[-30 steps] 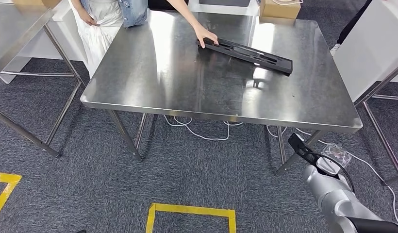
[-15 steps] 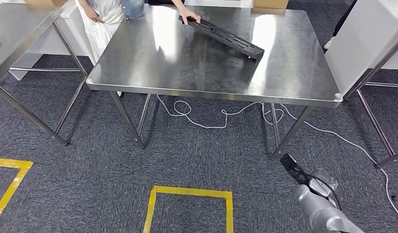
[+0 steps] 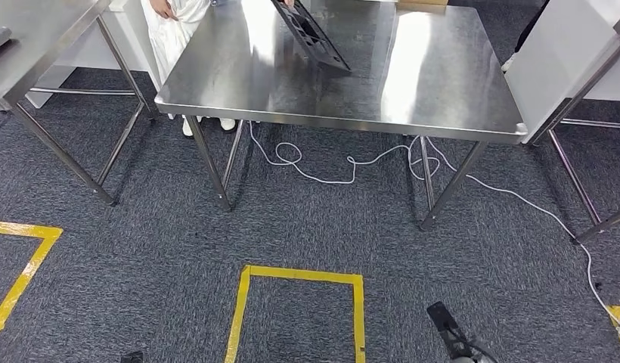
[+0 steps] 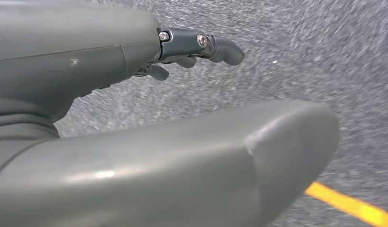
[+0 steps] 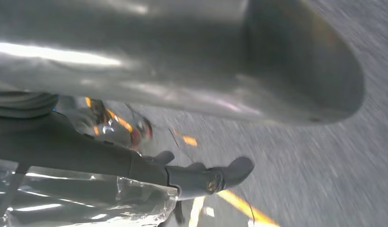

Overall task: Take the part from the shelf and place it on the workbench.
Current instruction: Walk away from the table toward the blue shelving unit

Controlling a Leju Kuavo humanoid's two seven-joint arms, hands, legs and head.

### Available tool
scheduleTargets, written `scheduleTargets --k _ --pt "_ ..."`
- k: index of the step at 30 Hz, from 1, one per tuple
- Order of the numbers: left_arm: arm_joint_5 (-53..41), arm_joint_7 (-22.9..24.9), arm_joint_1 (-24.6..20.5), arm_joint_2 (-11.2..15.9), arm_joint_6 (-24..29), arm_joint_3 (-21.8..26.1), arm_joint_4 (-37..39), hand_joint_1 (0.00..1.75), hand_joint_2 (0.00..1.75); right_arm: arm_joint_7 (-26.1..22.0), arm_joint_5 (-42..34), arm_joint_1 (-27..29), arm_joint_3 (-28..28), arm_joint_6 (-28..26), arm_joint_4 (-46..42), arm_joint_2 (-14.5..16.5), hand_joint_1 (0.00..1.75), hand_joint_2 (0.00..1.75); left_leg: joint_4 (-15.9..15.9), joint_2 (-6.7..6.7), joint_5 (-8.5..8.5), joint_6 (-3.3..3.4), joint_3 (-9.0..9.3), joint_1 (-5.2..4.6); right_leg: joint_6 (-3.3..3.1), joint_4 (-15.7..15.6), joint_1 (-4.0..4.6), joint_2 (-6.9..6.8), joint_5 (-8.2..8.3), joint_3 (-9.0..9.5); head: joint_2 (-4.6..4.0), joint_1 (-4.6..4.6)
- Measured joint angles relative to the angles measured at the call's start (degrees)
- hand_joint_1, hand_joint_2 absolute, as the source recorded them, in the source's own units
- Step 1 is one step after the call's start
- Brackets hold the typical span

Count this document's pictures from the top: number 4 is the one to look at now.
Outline grey robot leg shell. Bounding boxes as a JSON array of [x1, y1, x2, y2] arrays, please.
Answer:
[[0, 99, 340, 227]]

